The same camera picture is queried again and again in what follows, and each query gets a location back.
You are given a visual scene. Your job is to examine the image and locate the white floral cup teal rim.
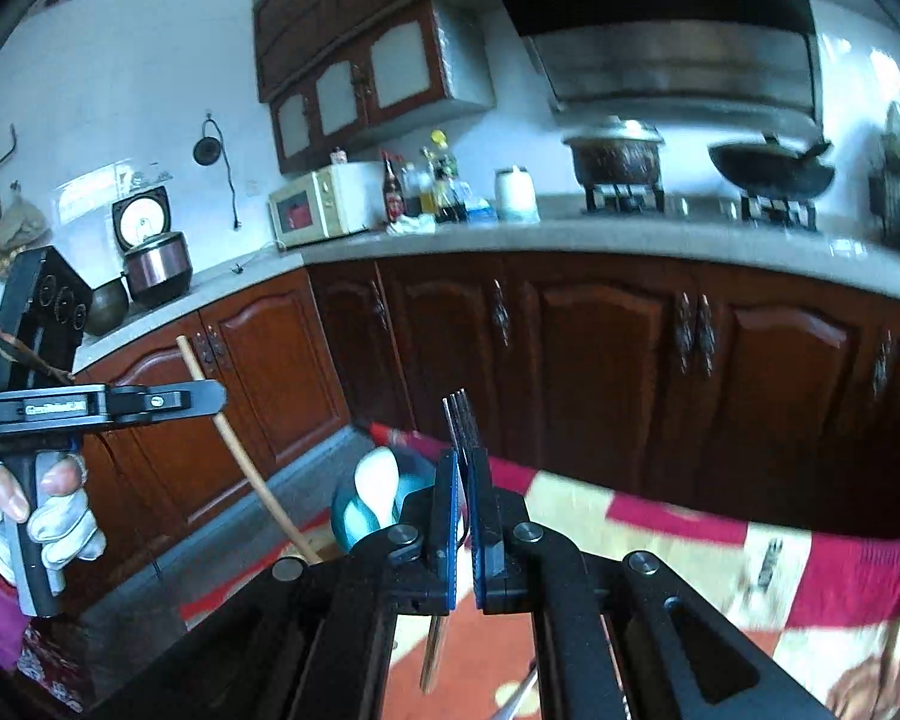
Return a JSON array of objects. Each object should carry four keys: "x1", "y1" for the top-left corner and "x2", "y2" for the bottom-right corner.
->
[{"x1": 330, "y1": 444, "x2": 440, "y2": 560}]

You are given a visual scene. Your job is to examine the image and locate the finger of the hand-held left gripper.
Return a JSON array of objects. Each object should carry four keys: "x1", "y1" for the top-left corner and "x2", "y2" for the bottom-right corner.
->
[{"x1": 107, "y1": 381, "x2": 227, "y2": 432}]

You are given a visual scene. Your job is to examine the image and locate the brown wooden lower cabinets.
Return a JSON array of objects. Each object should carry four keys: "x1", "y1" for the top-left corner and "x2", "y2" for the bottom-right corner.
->
[{"x1": 75, "y1": 255, "x2": 900, "y2": 593}]

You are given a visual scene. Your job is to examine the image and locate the cream microwave oven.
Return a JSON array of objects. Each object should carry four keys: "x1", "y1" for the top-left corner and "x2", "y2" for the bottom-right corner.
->
[{"x1": 268, "y1": 163, "x2": 387, "y2": 250}]

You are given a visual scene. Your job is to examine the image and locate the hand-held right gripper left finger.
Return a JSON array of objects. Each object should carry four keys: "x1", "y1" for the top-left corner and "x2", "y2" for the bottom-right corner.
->
[{"x1": 101, "y1": 451, "x2": 466, "y2": 720}]

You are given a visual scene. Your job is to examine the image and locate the gas stove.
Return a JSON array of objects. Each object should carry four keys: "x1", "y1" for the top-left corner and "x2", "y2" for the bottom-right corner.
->
[{"x1": 581, "y1": 184, "x2": 822, "y2": 233}]

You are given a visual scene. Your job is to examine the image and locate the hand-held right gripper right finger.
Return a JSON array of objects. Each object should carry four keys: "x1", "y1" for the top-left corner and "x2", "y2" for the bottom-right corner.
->
[{"x1": 469, "y1": 450, "x2": 833, "y2": 720}]

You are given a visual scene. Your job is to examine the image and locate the grey kitchen countertop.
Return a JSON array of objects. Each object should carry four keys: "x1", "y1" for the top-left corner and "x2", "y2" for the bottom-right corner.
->
[{"x1": 67, "y1": 195, "x2": 900, "y2": 376}]

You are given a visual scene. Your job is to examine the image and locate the white jar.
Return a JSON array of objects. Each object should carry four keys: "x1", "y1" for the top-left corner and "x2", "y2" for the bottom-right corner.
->
[{"x1": 495, "y1": 165, "x2": 541, "y2": 224}]

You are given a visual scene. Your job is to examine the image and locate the brown wooden upper cabinets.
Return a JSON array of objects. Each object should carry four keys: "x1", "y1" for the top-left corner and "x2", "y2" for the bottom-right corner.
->
[{"x1": 253, "y1": 0, "x2": 511, "y2": 175}]

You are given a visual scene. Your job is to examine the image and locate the printed fleece blanket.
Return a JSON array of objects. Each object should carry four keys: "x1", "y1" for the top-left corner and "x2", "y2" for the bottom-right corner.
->
[{"x1": 180, "y1": 424, "x2": 900, "y2": 720}]

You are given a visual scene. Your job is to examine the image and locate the rice cooker with open lid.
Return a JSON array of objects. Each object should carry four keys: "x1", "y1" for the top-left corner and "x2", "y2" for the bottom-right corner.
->
[{"x1": 112, "y1": 186, "x2": 194, "y2": 308}]

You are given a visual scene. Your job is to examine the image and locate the black wok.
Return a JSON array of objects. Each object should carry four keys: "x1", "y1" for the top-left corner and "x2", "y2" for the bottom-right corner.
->
[{"x1": 709, "y1": 133, "x2": 837, "y2": 200}]

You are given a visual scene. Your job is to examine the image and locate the stockpot with lid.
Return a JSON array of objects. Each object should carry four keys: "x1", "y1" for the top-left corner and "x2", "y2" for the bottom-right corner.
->
[{"x1": 561, "y1": 116, "x2": 665, "y2": 188}]

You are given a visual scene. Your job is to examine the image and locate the person's left hand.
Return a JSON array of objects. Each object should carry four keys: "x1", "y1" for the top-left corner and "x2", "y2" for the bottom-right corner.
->
[{"x1": 0, "y1": 454, "x2": 107, "y2": 586}]

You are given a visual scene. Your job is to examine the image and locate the metal fork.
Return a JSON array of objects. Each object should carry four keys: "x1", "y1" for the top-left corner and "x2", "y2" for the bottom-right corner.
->
[{"x1": 418, "y1": 388, "x2": 472, "y2": 693}]

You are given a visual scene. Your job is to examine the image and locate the steel range hood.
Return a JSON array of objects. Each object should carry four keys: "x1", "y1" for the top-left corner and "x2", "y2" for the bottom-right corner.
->
[{"x1": 484, "y1": 0, "x2": 826, "y2": 128}]

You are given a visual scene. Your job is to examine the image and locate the white plastic spoon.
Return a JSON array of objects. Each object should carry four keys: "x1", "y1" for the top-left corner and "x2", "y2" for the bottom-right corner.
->
[{"x1": 352, "y1": 446, "x2": 402, "y2": 533}]

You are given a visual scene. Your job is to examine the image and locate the brown wooden cabinets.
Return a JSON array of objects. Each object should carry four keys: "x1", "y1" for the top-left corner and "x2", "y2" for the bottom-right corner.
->
[
  {"x1": 75, "y1": 255, "x2": 900, "y2": 593},
  {"x1": 253, "y1": 0, "x2": 511, "y2": 175}
]

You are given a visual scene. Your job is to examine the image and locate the hanging dried bundle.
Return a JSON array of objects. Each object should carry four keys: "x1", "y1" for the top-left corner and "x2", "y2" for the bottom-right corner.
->
[{"x1": 0, "y1": 124, "x2": 50, "y2": 278}]

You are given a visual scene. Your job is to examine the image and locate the black hanging cord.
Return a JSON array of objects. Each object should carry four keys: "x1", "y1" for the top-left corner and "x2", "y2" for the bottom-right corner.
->
[{"x1": 193, "y1": 114, "x2": 242, "y2": 230}]

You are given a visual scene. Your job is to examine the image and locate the dark metal pot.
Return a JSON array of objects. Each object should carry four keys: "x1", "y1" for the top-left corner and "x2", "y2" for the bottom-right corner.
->
[{"x1": 82, "y1": 277, "x2": 131, "y2": 337}]

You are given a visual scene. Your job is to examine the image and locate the dark sauce bottle red label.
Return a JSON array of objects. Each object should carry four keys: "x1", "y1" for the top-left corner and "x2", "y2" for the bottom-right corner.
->
[{"x1": 381, "y1": 151, "x2": 407, "y2": 224}]

